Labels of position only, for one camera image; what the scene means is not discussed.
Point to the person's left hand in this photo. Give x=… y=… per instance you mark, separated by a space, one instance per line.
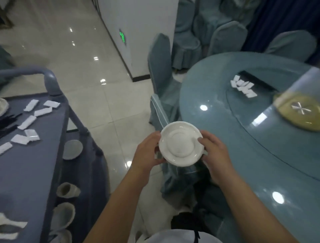
x=143 y=156

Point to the person's right hand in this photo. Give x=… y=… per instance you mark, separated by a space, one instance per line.
x=220 y=160

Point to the person's left thumb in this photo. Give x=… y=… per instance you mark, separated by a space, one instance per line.
x=153 y=139

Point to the person's right thumb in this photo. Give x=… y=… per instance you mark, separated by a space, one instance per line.
x=203 y=144

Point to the white round saucer plate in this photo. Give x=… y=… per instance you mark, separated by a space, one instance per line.
x=180 y=142

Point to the person's left forearm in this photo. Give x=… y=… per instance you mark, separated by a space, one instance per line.
x=117 y=207

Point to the person's right forearm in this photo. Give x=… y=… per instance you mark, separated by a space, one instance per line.
x=252 y=212

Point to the round blue clothed dining table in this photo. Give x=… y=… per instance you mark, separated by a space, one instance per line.
x=225 y=105

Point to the blue covered chair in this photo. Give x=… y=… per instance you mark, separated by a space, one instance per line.
x=186 y=37
x=226 y=37
x=161 y=65
x=175 y=180
x=290 y=45

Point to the glass turntable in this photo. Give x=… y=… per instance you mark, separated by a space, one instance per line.
x=260 y=130

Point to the cluster of white napkin packets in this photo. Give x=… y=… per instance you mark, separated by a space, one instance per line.
x=243 y=87

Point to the white ceramic bowl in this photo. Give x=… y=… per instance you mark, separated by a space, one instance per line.
x=63 y=215
x=72 y=149
x=67 y=190
x=62 y=237

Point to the person's white shirt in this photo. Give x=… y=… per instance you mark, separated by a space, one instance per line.
x=180 y=237

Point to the green lit exit sign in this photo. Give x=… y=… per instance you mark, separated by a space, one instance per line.
x=122 y=37

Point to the scattered white napkin packets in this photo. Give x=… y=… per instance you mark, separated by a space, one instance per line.
x=30 y=120

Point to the blue service cart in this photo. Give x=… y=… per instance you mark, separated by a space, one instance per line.
x=27 y=172

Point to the black chopsticks bundle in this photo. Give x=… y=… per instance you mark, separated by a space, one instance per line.
x=8 y=125

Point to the dark blue curtain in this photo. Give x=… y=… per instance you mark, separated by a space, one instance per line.
x=275 y=15

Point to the white plate with rough rim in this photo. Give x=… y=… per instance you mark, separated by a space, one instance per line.
x=3 y=107

